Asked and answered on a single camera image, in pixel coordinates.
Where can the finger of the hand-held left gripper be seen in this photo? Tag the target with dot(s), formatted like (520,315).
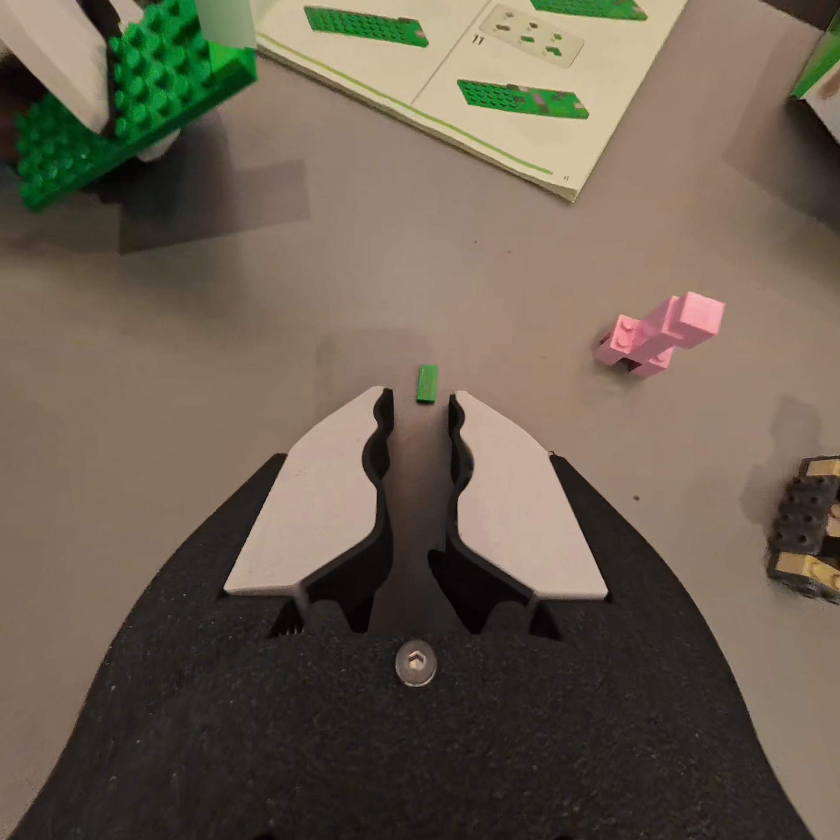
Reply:
(158,147)
(59,46)

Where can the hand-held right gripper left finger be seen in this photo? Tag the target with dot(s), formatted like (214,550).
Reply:
(309,512)

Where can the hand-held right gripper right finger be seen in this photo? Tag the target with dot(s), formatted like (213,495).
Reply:
(525,512)

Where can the green studded brick plate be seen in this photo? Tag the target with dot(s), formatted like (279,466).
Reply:
(158,92)

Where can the small green tile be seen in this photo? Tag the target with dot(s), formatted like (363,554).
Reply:
(428,383)

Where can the small pink brick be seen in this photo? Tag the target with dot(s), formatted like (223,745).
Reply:
(656,335)

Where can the black brick tower model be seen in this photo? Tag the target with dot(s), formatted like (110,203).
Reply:
(811,532)

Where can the building instruction booklet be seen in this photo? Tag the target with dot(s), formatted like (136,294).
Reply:
(499,79)

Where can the green brick set box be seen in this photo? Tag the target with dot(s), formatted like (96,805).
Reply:
(820,85)

